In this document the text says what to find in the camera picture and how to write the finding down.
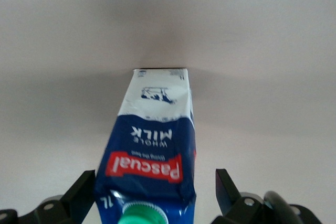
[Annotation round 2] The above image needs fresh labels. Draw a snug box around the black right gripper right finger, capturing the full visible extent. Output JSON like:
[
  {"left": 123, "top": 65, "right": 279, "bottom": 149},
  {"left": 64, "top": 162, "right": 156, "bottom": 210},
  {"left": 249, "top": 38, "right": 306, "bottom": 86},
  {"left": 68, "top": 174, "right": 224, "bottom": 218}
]
[{"left": 212, "top": 168, "right": 266, "bottom": 224}]

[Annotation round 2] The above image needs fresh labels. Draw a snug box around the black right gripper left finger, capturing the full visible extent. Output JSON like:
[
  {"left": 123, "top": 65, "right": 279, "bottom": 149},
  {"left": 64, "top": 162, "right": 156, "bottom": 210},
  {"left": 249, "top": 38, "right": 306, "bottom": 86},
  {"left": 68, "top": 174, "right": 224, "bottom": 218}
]
[{"left": 18, "top": 169, "right": 96, "bottom": 224}]

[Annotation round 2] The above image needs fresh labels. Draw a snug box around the blue white milk carton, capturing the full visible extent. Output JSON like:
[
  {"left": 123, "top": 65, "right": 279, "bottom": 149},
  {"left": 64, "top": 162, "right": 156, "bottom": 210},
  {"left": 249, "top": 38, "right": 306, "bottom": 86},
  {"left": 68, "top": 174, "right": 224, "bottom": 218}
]
[{"left": 93, "top": 67, "right": 198, "bottom": 224}]

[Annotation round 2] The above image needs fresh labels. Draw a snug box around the table cover mat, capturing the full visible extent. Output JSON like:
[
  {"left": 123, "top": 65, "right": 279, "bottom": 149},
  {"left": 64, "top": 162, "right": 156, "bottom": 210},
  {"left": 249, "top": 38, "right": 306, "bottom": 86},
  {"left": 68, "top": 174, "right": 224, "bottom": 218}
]
[{"left": 0, "top": 0, "right": 336, "bottom": 224}]

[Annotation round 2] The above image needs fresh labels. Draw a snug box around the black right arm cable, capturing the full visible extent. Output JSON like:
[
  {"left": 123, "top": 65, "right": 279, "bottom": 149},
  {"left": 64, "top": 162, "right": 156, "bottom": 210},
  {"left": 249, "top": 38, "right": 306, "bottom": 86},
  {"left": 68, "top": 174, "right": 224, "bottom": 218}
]
[{"left": 263, "top": 190, "right": 300, "bottom": 224}]

